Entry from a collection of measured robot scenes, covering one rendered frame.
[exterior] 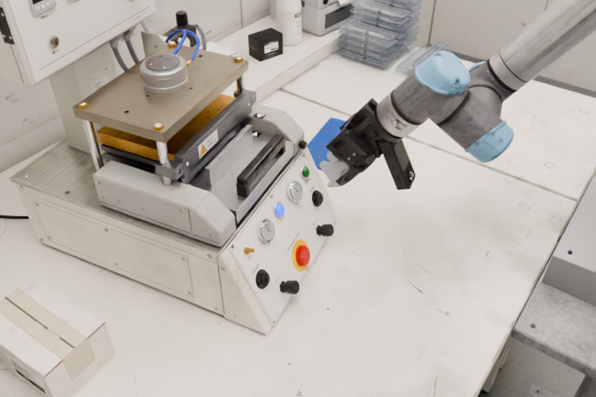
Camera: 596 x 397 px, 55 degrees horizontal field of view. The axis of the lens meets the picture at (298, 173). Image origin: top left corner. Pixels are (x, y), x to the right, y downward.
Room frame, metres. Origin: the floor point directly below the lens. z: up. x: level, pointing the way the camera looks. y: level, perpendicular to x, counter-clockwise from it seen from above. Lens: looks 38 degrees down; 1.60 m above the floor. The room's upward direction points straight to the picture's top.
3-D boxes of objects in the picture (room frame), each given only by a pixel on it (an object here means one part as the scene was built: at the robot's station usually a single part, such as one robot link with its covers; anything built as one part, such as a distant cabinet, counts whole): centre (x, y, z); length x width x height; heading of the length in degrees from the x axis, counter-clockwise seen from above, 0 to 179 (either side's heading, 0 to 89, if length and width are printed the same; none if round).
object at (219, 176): (0.87, 0.19, 0.97); 0.30 x 0.22 x 0.08; 65
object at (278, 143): (0.81, 0.06, 0.99); 0.15 x 0.02 x 0.04; 155
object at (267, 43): (1.62, 0.10, 0.83); 0.09 x 0.06 x 0.07; 128
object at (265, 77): (1.64, 0.13, 0.77); 0.84 x 0.30 x 0.04; 144
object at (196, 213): (0.73, 0.23, 0.97); 0.25 x 0.05 x 0.07; 65
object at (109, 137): (0.89, 0.23, 1.05); 0.22 x 0.17 x 0.10; 155
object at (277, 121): (0.98, 0.10, 0.97); 0.26 x 0.05 x 0.07; 65
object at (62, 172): (0.90, 0.26, 0.93); 0.46 x 0.35 x 0.01; 65
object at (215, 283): (0.90, 0.22, 0.84); 0.53 x 0.37 x 0.17; 65
